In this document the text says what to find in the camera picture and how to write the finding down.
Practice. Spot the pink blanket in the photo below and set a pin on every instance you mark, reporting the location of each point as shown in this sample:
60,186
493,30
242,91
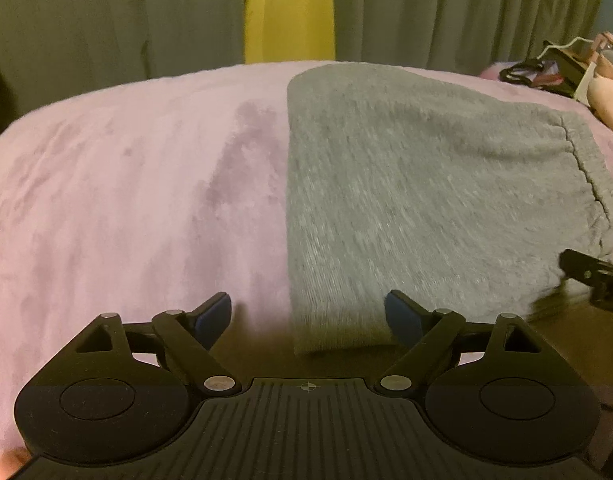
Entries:
136,200

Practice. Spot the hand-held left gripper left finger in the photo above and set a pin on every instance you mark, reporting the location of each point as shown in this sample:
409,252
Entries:
214,319

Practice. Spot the white clothes hanger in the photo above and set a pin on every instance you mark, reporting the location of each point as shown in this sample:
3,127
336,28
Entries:
568,47

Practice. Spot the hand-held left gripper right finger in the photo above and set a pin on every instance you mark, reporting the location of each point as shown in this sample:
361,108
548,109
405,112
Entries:
404,319

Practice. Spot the grey pants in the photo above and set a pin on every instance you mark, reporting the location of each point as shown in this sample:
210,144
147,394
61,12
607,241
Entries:
411,200

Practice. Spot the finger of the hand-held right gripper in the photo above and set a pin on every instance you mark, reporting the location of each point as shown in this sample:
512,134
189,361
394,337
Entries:
581,264

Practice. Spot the yellow curtain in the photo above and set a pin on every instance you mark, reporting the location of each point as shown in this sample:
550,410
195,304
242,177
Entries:
289,10

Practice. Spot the grey curtain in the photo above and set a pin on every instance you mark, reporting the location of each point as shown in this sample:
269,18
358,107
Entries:
116,20
461,10

